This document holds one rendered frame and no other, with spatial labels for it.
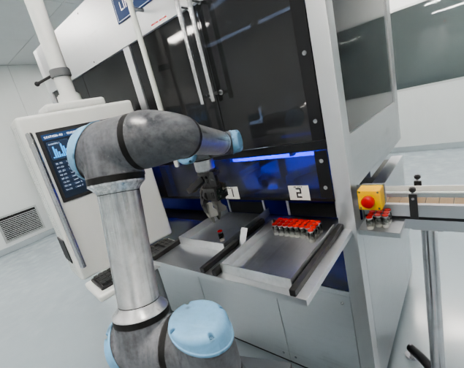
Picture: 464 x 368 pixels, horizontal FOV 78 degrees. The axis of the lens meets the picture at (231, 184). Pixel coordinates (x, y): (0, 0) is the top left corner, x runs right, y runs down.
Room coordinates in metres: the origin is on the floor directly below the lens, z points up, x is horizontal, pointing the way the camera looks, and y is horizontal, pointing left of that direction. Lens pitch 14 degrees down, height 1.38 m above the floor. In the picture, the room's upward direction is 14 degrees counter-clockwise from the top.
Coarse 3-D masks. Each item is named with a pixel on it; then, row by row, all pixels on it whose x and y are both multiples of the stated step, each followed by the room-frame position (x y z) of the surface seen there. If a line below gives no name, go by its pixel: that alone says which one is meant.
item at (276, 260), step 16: (256, 240) 1.00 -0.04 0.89; (272, 240) 0.98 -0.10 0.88; (288, 240) 0.95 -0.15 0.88; (304, 240) 0.92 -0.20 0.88; (320, 240) 0.83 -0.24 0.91; (240, 256) 0.92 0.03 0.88; (256, 256) 0.89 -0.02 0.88; (272, 256) 0.87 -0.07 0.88; (288, 256) 0.84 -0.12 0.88; (304, 256) 0.82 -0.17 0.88; (224, 272) 0.84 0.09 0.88; (240, 272) 0.79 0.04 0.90; (256, 272) 0.75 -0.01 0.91; (272, 272) 0.77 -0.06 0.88; (288, 272) 0.75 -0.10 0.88; (288, 288) 0.68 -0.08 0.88
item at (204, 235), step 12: (228, 216) 1.34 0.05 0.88; (240, 216) 1.30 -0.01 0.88; (252, 216) 1.27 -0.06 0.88; (264, 216) 1.20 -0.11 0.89; (192, 228) 1.22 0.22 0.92; (204, 228) 1.27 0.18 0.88; (216, 228) 1.23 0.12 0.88; (228, 228) 1.20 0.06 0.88; (240, 228) 1.16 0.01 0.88; (180, 240) 1.15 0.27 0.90; (192, 240) 1.10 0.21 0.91; (204, 240) 1.05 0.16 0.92; (216, 240) 1.10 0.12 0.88; (228, 240) 1.01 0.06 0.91
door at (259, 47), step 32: (224, 0) 1.15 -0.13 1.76; (256, 0) 1.07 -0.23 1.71; (288, 0) 0.99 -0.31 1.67; (224, 32) 1.17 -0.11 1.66; (256, 32) 1.08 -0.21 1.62; (288, 32) 1.01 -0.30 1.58; (224, 64) 1.19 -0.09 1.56; (256, 64) 1.10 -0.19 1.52; (288, 64) 1.02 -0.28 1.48; (224, 96) 1.22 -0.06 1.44; (256, 96) 1.12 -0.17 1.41; (288, 96) 1.03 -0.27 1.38; (224, 128) 1.24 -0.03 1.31; (256, 128) 1.14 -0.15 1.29; (288, 128) 1.05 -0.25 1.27
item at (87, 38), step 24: (96, 0) 1.64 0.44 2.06; (168, 0) 1.32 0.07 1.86; (384, 0) 1.60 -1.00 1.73; (72, 24) 1.84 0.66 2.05; (96, 24) 1.69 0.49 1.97; (120, 24) 1.56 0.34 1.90; (144, 24) 1.44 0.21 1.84; (72, 48) 1.91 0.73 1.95; (96, 48) 1.74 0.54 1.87; (120, 48) 1.60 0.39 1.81; (48, 72) 2.20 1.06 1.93; (72, 72) 1.97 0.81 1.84; (144, 96) 1.55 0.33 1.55; (384, 120) 1.37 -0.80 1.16; (312, 144) 0.98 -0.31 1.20; (360, 144) 1.04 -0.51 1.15; (384, 144) 1.34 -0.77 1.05; (360, 168) 1.02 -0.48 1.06
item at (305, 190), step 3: (288, 186) 1.07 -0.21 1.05; (291, 186) 1.06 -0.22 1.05; (294, 186) 1.05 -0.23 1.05; (297, 186) 1.04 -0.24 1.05; (300, 186) 1.03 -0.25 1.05; (303, 186) 1.02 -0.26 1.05; (306, 186) 1.02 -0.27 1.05; (291, 189) 1.06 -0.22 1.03; (294, 189) 1.05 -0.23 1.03; (303, 189) 1.02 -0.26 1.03; (306, 189) 1.02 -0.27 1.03; (291, 192) 1.06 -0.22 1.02; (294, 192) 1.05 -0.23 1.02; (303, 192) 1.03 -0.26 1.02; (306, 192) 1.02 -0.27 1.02; (291, 195) 1.06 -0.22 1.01; (294, 195) 1.05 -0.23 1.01; (300, 195) 1.04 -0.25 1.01; (303, 195) 1.03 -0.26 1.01; (306, 195) 1.02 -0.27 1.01; (309, 195) 1.01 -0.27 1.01; (291, 198) 1.06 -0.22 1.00; (294, 198) 1.05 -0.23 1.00; (297, 198) 1.05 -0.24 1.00; (300, 198) 1.04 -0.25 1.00; (303, 198) 1.03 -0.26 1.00; (306, 198) 1.02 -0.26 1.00; (309, 198) 1.01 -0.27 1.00
